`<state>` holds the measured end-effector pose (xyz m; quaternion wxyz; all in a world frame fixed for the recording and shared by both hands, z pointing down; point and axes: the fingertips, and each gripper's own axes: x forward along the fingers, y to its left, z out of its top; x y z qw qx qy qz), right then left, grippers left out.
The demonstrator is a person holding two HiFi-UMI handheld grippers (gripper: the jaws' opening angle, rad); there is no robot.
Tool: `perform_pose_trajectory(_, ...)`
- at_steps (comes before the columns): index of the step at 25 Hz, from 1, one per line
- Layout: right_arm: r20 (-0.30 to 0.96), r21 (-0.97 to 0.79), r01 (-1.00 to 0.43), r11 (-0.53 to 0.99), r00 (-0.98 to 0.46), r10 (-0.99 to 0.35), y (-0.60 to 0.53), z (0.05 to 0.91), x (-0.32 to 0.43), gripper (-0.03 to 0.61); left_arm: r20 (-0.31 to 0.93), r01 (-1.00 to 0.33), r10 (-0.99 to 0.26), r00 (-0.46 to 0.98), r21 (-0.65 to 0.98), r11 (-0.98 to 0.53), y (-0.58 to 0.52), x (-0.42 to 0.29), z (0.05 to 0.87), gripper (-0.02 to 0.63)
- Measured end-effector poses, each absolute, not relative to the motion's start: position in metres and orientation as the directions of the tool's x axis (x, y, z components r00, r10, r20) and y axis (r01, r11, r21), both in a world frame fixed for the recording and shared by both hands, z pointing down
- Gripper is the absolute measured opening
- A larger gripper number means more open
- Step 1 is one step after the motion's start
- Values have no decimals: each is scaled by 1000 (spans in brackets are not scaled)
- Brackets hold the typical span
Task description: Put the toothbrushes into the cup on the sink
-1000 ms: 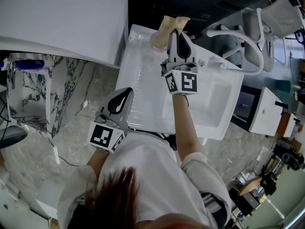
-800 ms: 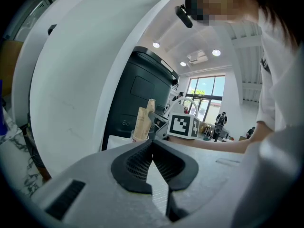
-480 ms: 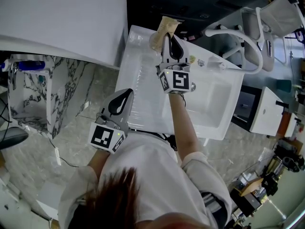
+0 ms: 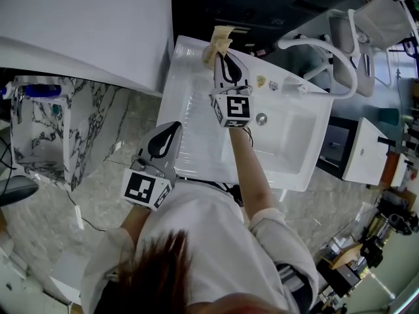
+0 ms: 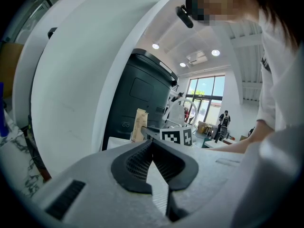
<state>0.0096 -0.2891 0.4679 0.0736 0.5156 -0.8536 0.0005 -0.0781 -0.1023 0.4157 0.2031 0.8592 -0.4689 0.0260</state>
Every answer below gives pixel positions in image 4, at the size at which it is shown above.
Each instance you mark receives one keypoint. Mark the grey chair base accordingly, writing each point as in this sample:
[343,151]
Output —
[16,191]

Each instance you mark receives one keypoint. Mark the black faucet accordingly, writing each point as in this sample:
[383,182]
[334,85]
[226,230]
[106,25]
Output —
[386,141]

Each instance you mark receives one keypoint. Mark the metal sink drain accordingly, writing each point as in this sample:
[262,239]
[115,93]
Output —
[262,118]

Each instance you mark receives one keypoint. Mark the person's left forearm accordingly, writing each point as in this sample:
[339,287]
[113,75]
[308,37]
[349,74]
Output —
[134,221]

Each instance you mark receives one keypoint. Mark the marble pattern sink cabinet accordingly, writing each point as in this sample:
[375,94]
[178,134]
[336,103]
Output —
[91,123]

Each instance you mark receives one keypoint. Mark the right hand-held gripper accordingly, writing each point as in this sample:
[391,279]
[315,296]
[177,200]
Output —
[237,108]

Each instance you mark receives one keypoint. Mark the grey badge sticker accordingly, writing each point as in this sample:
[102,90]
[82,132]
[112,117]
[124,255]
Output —
[273,85]

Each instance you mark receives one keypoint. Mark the narrow white sink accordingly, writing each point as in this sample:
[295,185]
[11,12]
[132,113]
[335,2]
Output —
[399,170]

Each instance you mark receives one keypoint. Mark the person's right forearm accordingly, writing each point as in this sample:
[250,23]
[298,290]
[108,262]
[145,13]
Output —
[252,175]

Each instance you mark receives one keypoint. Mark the chrome faucet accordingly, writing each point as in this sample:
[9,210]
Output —
[19,106]

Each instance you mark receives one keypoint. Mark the yellow badge sticker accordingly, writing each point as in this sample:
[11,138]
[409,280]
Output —
[260,80]

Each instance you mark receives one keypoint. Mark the wooden sink stand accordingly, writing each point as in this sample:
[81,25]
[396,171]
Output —
[388,172]

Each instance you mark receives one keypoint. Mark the person's white shirt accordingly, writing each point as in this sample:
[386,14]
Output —
[216,234]

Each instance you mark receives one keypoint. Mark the teal stool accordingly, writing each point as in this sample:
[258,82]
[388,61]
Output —
[389,115]

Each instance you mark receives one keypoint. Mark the teal drain plug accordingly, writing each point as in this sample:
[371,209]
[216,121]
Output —
[57,110]

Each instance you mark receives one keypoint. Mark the white curved faucet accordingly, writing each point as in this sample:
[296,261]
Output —
[347,67]

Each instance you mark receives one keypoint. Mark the white office chair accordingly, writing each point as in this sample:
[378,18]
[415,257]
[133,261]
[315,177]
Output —
[376,21]

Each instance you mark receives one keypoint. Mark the clear glass cup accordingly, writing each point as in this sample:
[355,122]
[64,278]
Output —
[207,61]

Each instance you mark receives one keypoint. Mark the wooden round board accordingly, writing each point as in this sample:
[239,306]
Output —
[347,255]

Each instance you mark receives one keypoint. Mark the white bottle with blue cap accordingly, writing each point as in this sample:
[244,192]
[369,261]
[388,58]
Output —
[7,89]

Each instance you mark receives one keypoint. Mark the blue plastic bottle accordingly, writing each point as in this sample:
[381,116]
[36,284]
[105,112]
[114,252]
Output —
[44,90]

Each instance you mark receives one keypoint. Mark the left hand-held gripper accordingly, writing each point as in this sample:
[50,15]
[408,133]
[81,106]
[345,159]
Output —
[139,188]

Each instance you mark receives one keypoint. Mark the large white ceramic sink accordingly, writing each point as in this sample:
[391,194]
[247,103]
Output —
[288,149]

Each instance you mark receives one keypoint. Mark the black metal sink stand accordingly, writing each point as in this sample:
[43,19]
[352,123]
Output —
[335,146]

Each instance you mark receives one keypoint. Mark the steel sink stand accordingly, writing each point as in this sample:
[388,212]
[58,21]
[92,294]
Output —
[283,195]

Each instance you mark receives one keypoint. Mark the black box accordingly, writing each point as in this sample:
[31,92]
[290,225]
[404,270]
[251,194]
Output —
[340,278]

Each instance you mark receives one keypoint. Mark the square white sink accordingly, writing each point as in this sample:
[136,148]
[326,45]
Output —
[366,152]

